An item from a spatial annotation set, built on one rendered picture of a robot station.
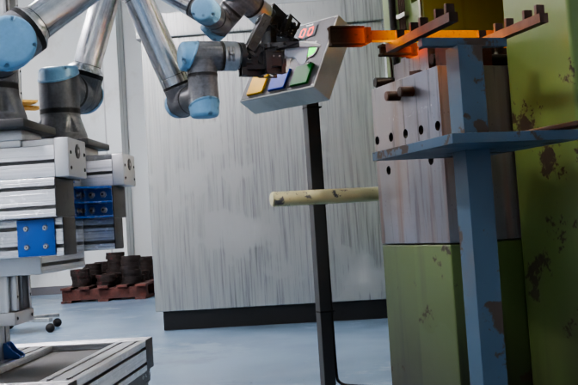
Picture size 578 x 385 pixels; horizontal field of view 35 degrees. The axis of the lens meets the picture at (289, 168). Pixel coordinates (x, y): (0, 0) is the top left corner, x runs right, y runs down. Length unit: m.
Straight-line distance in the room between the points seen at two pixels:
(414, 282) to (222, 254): 2.70
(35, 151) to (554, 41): 1.24
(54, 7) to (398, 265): 1.14
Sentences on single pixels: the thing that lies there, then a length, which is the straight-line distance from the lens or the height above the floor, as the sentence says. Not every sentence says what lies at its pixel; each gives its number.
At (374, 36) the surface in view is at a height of 0.96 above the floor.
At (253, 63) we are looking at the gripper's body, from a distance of 2.34.
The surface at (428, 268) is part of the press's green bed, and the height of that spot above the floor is 0.41.
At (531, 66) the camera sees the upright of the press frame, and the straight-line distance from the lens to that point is 2.33.
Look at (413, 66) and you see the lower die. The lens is 2.55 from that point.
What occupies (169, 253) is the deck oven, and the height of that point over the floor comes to 0.42.
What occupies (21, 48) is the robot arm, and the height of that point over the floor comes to 0.96.
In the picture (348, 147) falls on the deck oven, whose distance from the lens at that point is 5.01.
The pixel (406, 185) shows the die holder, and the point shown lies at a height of 0.63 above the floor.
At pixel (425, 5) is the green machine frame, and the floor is 1.17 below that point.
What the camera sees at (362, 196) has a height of 0.61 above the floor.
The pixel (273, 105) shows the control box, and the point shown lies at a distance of 2.98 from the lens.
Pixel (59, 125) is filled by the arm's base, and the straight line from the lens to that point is 2.67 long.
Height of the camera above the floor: 0.54
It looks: 4 degrees up
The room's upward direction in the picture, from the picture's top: 4 degrees counter-clockwise
